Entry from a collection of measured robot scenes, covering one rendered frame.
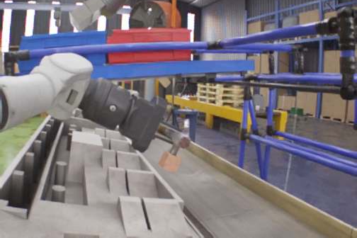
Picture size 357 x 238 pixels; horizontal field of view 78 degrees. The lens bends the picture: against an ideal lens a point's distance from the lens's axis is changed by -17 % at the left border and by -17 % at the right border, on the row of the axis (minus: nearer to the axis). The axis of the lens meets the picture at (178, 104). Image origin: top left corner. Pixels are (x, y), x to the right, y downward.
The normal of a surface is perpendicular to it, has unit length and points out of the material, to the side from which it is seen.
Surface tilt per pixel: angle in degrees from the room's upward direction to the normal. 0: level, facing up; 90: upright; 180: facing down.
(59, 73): 68
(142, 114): 90
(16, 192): 90
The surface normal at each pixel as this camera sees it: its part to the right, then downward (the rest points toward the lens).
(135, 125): 0.36, 0.10
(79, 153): 0.40, -0.62
